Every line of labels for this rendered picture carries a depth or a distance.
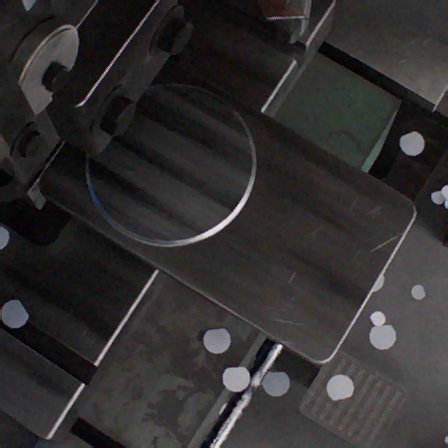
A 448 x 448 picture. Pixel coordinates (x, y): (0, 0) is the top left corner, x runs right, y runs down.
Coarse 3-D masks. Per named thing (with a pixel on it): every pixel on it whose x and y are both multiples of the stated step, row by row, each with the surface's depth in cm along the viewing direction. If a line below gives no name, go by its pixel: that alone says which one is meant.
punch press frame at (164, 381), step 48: (288, 96) 86; (336, 96) 86; (384, 96) 86; (0, 144) 39; (336, 144) 85; (144, 336) 80; (192, 336) 80; (240, 336) 80; (144, 384) 79; (192, 384) 79; (144, 432) 78; (192, 432) 78
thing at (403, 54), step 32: (352, 0) 89; (352, 32) 88; (384, 32) 88; (416, 32) 88; (352, 64) 89; (384, 64) 87; (416, 64) 87; (416, 96) 87; (416, 128) 94; (384, 160) 109; (416, 160) 101; (416, 192) 109
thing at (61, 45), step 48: (0, 0) 42; (48, 0) 46; (96, 0) 52; (144, 0) 52; (48, 48) 47; (96, 48) 51; (144, 48) 54; (48, 96) 50; (96, 96) 52; (96, 144) 56
